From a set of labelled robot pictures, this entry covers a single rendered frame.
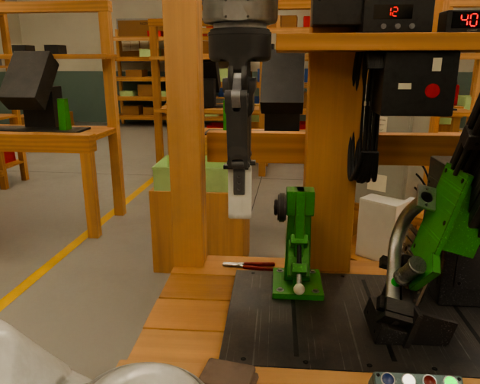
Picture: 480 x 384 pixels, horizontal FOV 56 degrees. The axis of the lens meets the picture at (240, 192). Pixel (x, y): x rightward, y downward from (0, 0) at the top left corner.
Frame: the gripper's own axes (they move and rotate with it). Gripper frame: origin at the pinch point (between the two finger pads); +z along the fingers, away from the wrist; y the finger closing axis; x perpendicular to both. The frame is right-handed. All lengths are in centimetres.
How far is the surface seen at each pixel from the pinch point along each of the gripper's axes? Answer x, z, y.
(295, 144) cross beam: 10, 7, -74
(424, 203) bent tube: 36, 12, -36
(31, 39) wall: -598, -72, -1055
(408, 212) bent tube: 34, 16, -41
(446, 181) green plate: 40, 7, -36
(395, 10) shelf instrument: 31, -28, -56
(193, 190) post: -19, 19, -66
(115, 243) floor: -129, 130, -285
